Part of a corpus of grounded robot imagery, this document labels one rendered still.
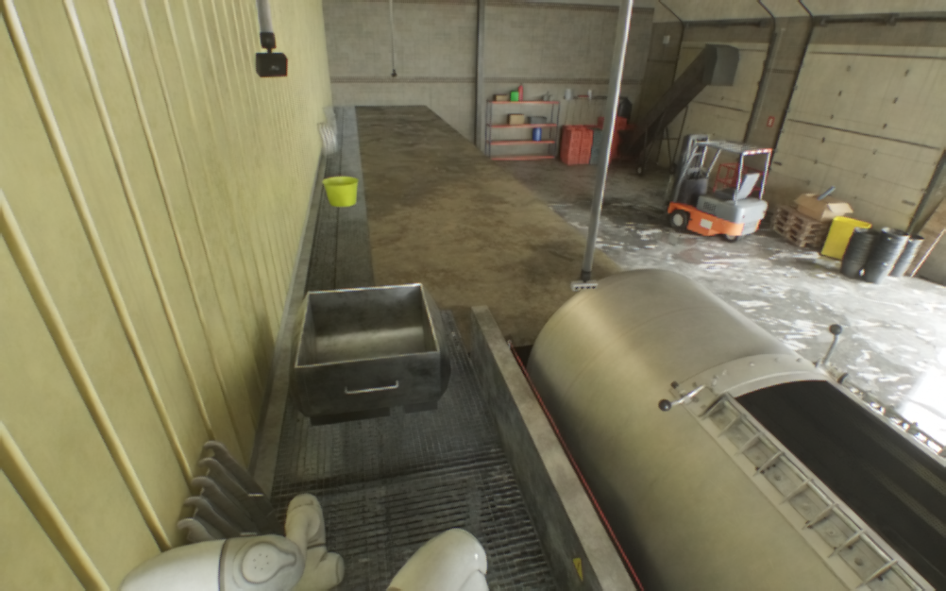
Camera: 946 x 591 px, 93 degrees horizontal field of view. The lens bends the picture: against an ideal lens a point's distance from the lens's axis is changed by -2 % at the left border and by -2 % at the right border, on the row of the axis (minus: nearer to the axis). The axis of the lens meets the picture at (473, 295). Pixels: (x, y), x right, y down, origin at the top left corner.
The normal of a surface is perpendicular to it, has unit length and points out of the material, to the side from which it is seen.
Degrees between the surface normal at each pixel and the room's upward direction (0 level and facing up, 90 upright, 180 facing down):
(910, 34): 90
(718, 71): 92
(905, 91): 90
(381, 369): 93
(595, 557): 2
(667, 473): 52
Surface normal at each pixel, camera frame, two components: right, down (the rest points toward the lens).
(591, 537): 0.00, -0.89
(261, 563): 0.29, -0.56
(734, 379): -0.22, -0.82
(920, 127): -0.97, 0.09
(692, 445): -0.61, -0.61
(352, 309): 0.22, 0.47
